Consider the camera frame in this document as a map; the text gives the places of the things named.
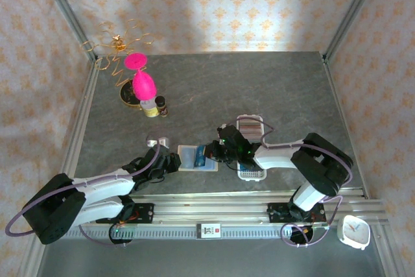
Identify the aluminium mounting rail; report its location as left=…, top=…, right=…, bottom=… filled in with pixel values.
left=34, top=192, right=389, bottom=228

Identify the blue credit card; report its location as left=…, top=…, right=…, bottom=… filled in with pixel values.
left=194, top=145, right=209, bottom=168

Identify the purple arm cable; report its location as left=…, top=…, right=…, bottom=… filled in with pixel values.
left=236, top=115, right=354, bottom=248
left=5, top=134, right=163, bottom=248

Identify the rose pink card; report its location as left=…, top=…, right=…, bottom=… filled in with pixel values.
left=239, top=126, right=263, bottom=136

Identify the beige card holder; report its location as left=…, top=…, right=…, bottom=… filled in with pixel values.
left=177, top=144, right=219, bottom=173

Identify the aluminium side rail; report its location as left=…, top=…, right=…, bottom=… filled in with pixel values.
left=322, top=58, right=370, bottom=200
left=53, top=58, right=100, bottom=193

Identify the white label plate red mark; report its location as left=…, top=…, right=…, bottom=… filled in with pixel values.
left=196, top=223, right=222, bottom=240

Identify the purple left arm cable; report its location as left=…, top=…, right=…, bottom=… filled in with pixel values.
left=5, top=134, right=163, bottom=248

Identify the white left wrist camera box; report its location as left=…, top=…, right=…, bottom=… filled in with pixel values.
left=146, top=136, right=171, bottom=150

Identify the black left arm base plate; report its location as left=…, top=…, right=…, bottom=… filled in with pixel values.
left=95, top=202, right=155, bottom=225

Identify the yellow jar white lid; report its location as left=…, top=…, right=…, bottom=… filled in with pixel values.
left=139, top=99, right=160, bottom=119

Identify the gold wire glass rack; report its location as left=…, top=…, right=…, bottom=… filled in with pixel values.
left=80, top=19, right=156, bottom=108

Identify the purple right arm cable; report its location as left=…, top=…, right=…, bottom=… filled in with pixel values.
left=236, top=115, right=354, bottom=248

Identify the white plastic basket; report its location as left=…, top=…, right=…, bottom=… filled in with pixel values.
left=236, top=114, right=268, bottom=181

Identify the pink wine glass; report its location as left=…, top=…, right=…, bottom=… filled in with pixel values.
left=124, top=52, right=158, bottom=102

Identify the red wire yellow connector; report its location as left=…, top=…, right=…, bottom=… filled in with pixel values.
left=117, top=212, right=141, bottom=226
left=300, top=214, right=326, bottom=235

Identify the dusky pink card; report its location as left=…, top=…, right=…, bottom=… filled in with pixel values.
left=240, top=117, right=262, bottom=128

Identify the white alarm clock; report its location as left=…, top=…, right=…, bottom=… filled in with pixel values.
left=337, top=214, right=371, bottom=251

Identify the grey slotted cable duct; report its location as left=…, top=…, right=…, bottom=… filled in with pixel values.
left=47, top=226, right=341, bottom=239

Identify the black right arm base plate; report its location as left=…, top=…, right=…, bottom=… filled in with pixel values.
left=267, top=202, right=327, bottom=225

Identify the aluminium frame post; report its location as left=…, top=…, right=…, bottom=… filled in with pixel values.
left=322, top=0, right=385, bottom=64
left=34, top=0, right=98, bottom=61

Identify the small dark spice bottle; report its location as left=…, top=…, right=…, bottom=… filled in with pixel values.
left=154, top=95, right=170, bottom=118

